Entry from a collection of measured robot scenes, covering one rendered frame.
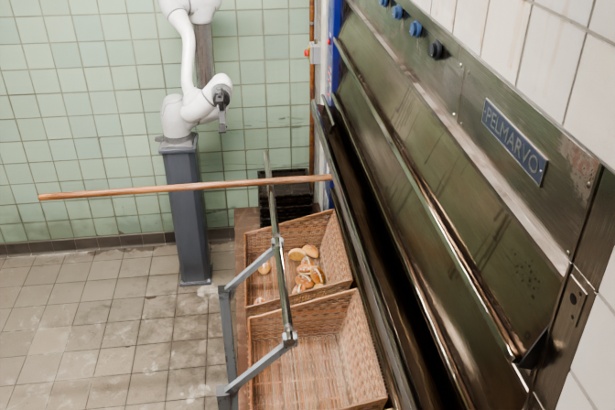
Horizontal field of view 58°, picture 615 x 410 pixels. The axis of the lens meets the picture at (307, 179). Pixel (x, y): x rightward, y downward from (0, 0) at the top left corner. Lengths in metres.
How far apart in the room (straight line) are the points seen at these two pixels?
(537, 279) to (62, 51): 3.04
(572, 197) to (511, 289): 0.24
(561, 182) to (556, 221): 0.06
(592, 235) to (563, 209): 0.09
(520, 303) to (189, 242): 2.71
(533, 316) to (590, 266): 0.19
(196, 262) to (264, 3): 1.64
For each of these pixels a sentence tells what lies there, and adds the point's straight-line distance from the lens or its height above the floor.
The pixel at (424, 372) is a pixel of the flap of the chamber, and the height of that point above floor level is 1.41.
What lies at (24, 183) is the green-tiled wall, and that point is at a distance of 4.05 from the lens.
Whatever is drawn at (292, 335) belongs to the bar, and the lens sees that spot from 1.76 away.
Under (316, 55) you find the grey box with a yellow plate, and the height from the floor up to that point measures 1.46.
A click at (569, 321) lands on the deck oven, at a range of 0.93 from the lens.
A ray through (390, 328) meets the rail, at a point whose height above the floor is 1.44.
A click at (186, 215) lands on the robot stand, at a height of 0.55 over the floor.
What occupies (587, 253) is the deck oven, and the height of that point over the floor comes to 1.97.
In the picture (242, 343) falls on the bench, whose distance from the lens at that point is 2.55.
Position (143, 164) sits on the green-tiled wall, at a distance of 3.80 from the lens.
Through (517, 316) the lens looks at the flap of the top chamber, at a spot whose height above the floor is 1.76.
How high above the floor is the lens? 2.45
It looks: 31 degrees down
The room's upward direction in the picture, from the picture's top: straight up
